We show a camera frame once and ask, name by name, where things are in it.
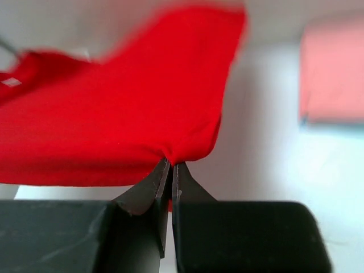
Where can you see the folded pink t shirt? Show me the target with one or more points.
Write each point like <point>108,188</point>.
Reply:
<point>331,71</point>

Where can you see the red t shirt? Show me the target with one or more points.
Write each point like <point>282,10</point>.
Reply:
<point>67,121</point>

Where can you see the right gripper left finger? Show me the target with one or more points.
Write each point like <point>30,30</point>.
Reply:
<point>139,229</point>

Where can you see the folded teal t shirt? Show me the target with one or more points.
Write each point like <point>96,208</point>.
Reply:
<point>332,125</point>

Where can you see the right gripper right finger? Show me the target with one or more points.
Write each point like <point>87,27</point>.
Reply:
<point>197,230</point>

